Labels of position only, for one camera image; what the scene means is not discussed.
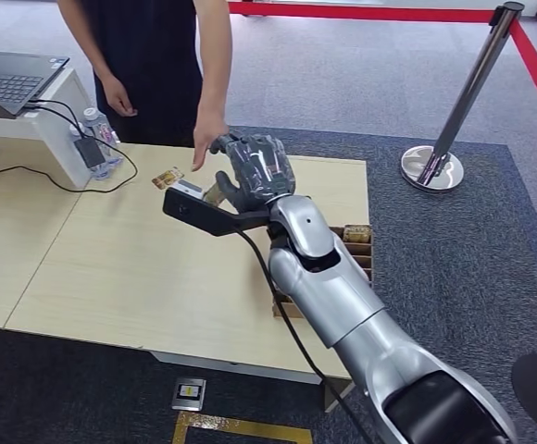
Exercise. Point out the person's left hand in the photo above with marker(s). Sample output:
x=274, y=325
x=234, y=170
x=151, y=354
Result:
x=206, y=135

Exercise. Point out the person's right hand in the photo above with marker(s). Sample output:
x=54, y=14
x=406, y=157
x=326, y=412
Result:
x=118, y=98

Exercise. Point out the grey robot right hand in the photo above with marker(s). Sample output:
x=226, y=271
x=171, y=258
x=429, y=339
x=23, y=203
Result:
x=259, y=168

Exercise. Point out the gold card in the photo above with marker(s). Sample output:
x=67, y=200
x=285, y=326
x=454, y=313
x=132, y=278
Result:
x=167, y=178
x=356, y=233
x=212, y=195

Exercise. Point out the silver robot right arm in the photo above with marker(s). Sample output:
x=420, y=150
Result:
x=333, y=288

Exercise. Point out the person's left forearm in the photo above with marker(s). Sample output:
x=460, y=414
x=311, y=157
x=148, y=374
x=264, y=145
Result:
x=215, y=55

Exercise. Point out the person's right forearm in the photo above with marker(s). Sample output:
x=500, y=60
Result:
x=85, y=43

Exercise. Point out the person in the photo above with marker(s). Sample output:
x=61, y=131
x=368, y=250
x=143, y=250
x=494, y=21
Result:
x=148, y=61

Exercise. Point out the water bottle with red label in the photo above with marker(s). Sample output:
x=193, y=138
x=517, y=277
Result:
x=105, y=136

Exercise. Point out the black power adapter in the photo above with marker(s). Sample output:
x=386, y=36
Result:
x=89, y=152

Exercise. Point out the clear water bottle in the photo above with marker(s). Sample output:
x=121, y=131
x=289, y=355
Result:
x=99, y=173

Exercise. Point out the white laptop riser stand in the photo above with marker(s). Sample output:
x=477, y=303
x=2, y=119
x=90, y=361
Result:
x=42, y=132

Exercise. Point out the dark grey laptop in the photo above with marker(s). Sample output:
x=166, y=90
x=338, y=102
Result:
x=9, y=80

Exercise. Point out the metal floor socket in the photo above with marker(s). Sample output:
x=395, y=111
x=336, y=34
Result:
x=188, y=394

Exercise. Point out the yellow floor tape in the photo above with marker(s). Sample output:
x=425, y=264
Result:
x=240, y=427

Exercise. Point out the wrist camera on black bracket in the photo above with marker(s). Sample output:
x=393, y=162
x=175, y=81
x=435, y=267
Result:
x=203, y=214

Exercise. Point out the white table frame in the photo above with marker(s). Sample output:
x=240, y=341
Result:
x=249, y=371

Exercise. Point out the chrome stanchion post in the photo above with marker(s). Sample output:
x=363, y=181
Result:
x=467, y=92

